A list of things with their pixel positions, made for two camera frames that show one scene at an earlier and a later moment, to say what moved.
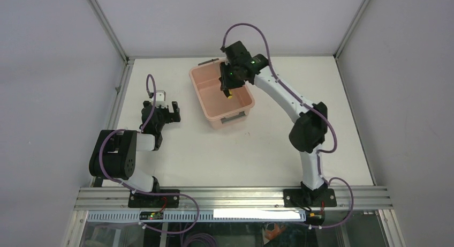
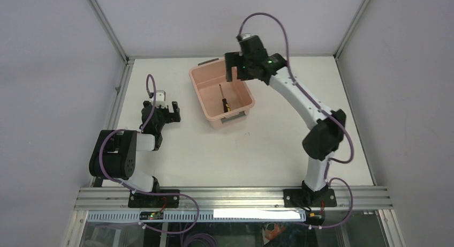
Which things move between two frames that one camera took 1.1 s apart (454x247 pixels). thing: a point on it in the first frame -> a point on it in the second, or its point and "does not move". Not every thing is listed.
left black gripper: (163, 115) does not move
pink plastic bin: (221, 111) does not move
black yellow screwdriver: (228, 94) -> (226, 106)
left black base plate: (138, 200) does not move
